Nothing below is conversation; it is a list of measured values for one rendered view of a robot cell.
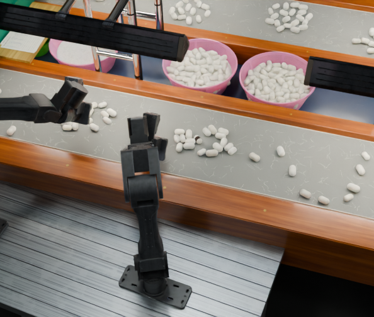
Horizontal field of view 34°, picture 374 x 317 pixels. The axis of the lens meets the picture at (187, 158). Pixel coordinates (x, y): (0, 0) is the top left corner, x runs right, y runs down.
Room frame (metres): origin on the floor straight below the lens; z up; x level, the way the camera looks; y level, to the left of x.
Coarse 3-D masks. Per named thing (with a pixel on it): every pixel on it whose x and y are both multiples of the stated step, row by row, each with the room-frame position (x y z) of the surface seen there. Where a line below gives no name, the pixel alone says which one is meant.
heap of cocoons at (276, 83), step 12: (252, 72) 1.63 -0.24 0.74; (264, 72) 1.63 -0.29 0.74; (276, 72) 1.64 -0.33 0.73; (288, 72) 1.62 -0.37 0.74; (300, 72) 1.63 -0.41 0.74; (252, 84) 1.57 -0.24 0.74; (264, 84) 1.57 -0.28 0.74; (276, 84) 1.58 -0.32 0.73; (288, 84) 1.56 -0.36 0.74; (300, 84) 1.58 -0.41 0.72; (264, 96) 1.50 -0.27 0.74; (276, 96) 1.51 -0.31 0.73; (288, 96) 1.51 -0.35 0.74; (300, 96) 1.50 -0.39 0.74
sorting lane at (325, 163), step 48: (0, 96) 1.55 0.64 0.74; (48, 96) 1.55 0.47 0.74; (96, 96) 1.54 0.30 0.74; (48, 144) 1.32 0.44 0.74; (96, 144) 1.32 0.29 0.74; (240, 144) 1.29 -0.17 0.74; (288, 144) 1.29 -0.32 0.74; (336, 144) 1.28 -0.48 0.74; (288, 192) 1.10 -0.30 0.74; (336, 192) 1.09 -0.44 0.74
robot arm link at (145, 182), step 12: (132, 180) 0.89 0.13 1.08; (144, 180) 0.89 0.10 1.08; (132, 192) 0.87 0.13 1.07; (144, 192) 0.87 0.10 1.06; (156, 192) 0.87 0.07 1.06; (132, 204) 0.86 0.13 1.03; (144, 204) 0.87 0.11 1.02; (156, 204) 0.86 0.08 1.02; (144, 216) 0.86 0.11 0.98; (156, 216) 0.86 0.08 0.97; (144, 228) 0.85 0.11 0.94; (156, 228) 0.85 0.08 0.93; (144, 240) 0.84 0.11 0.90; (156, 240) 0.85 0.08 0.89; (144, 252) 0.84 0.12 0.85; (156, 252) 0.84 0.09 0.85; (144, 264) 0.82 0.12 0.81; (156, 264) 0.83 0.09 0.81
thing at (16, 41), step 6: (6, 36) 1.83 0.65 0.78; (12, 36) 1.83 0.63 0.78; (18, 36) 1.83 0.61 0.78; (24, 36) 1.83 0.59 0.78; (30, 36) 1.83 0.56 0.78; (36, 36) 1.83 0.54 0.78; (6, 42) 1.80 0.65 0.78; (12, 42) 1.80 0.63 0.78; (18, 42) 1.80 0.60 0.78; (24, 42) 1.80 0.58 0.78; (30, 42) 1.79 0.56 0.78; (36, 42) 1.79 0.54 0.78; (12, 48) 1.76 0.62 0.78; (18, 48) 1.76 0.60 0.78; (24, 48) 1.76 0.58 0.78; (30, 48) 1.76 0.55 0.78; (36, 48) 1.76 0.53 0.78
